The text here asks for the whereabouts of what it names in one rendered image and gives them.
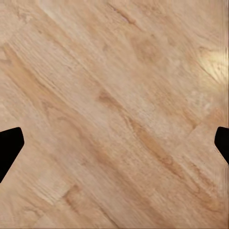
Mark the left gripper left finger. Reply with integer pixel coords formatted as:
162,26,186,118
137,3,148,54
0,127,24,183

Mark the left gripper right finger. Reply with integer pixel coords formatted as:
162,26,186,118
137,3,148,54
214,126,229,165

